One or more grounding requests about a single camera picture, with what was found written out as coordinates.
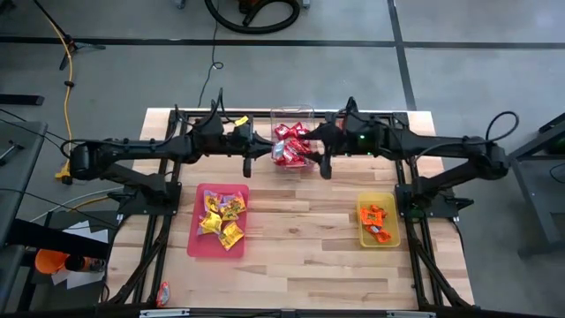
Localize black flat bar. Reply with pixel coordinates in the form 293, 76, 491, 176
0, 94, 46, 107

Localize white paper sheets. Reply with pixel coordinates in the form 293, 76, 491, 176
49, 219, 109, 291

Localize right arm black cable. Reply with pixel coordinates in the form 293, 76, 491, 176
414, 110, 520, 164

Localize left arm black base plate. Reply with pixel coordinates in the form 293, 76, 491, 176
108, 181, 183, 216

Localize black metal beam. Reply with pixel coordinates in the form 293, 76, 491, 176
6, 217, 111, 261

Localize silver metal bracket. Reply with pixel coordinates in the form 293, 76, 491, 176
139, 308, 192, 318
386, 310, 437, 318

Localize clear plastic bin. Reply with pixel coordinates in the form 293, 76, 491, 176
269, 104, 320, 170

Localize grey metal stand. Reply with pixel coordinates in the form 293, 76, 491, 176
493, 112, 565, 257

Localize grey side table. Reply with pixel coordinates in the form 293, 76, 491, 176
0, 118, 49, 248

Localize red silver candy pack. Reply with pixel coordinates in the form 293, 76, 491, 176
156, 280, 171, 308

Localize pink plastic bin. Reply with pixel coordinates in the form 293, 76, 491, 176
186, 183, 251, 260

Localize black vacuum hose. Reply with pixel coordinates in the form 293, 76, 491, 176
203, 0, 302, 36

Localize yellow plastic bin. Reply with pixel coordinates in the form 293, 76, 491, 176
355, 192, 402, 249

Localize dark bottle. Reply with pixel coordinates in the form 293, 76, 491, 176
64, 254, 108, 273

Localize black tripod stand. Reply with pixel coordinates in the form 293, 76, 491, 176
33, 0, 107, 72

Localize yellow extension cable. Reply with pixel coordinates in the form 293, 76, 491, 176
43, 12, 76, 186

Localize white floor cable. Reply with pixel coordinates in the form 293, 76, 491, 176
29, 187, 125, 223

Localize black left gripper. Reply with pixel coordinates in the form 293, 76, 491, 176
219, 117, 275, 179

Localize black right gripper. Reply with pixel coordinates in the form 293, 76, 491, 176
300, 117, 355, 180

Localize black frame clamp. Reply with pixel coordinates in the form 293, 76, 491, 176
344, 95, 361, 117

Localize thin black floor cable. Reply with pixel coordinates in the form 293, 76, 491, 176
197, 0, 225, 110

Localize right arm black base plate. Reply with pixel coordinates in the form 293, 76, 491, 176
395, 183, 476, 220

